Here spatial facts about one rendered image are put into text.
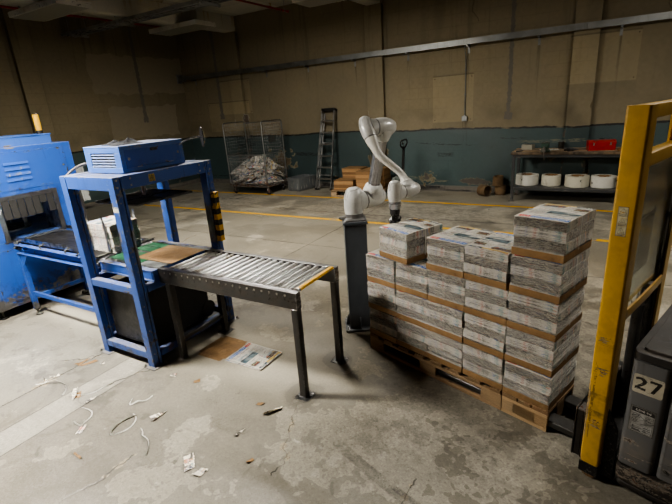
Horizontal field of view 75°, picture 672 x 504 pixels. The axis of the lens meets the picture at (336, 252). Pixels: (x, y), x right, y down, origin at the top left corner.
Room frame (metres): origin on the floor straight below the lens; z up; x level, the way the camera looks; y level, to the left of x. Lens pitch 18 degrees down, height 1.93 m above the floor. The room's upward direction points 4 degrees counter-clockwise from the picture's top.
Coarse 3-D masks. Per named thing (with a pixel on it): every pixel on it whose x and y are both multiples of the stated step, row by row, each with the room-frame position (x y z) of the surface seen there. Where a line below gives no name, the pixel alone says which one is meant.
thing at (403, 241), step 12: (384, 228) 3.07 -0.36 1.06; (396, 228) 3.05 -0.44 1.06; (408, 228) 3.03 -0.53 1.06; (384, 240) 3.08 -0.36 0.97; (396, 240) 2.98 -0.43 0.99; (408, 240) 2.90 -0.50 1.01; (420, 240) 2.97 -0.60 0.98; (396, 252) 2.98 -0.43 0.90; (408, 252) 2.91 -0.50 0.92; (420, 252) 2.98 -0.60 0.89
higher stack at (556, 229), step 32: (544, 224) 2.22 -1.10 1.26; (576, 224) 2.21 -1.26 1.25; (512, 256) 2.34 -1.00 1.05; (576, 256) 2.26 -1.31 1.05; (544, 288) 2.19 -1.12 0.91; (512, 320) 2.32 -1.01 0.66; (544, 320) 2.18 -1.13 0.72; (512, 352) 2.31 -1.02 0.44; (544, 352) 2.16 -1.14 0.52; (512, 384) 2.30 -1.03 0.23; (544, 384) 2.16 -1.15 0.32; (544, 416) 2.14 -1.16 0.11
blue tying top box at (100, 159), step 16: (128, 144) 3.52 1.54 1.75; (144, 144) 3.54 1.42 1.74; (160, 144) 3.67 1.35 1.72; (176, 144) 3.80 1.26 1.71; (96, 160) 3.52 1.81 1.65; (112, 160) 3.41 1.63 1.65; (128, 160) 3.40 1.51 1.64; (144, 160) 3.52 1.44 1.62; (160, 160) 3.64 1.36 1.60; (176, 160) 3.78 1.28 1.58
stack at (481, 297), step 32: (384, 288) 3.09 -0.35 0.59; (416, 288) 2.86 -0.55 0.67; (448, 288) 2.67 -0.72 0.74; (480, 288) 2.49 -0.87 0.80; (384, 320) 3.11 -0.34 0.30; (448, 320) 2.65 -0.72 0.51; (480, 320) 2.47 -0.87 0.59; (384, 352) 3.11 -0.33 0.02; (448, 352) 2.65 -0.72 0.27; (480, 352) 2.47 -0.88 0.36; (448, 384) 2.65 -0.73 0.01; (480, 384) 2.47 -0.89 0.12
